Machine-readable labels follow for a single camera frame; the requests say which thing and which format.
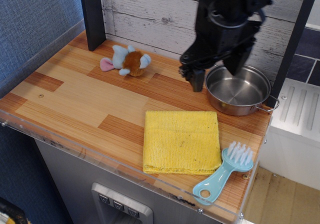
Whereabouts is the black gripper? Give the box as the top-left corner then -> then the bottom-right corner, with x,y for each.
179,0 -> 262,92

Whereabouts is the stainless steel pot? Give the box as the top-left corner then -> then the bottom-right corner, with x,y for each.
204,65 -> 280,116

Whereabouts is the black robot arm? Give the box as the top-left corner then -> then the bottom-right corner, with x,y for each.
179,0 -> 273,92

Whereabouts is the yellow folded cloth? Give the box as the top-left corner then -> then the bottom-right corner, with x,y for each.
142,110 -> 222,176

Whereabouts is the blue brown plush elephant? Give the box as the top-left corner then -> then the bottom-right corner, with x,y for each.
99,45 -> 152,77

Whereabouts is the light blue scrub brush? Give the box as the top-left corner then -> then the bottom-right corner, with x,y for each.
192,141 -> 254,206

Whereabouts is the white ribbed cabinet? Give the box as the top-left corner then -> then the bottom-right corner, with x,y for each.
258,78 -> 320,190

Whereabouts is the silver dispenser button panel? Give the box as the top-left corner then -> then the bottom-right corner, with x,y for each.
91,182 -> 154,224

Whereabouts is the clear acrylic edge guard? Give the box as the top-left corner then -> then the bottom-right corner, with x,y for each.
0,111 -> 258,224

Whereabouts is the yellow black object bottom left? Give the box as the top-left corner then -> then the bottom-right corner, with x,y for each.
0,197 -> 31,224

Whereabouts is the right dark shelf post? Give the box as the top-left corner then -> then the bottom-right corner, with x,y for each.
271,0 -> 315,98

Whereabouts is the dark shelf post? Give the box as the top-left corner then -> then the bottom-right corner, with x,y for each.
81,0 -> 106,51
271,0 -> 315,98

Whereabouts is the left dark shelf post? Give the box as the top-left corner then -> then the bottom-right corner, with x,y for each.
81,0 -> 106,51

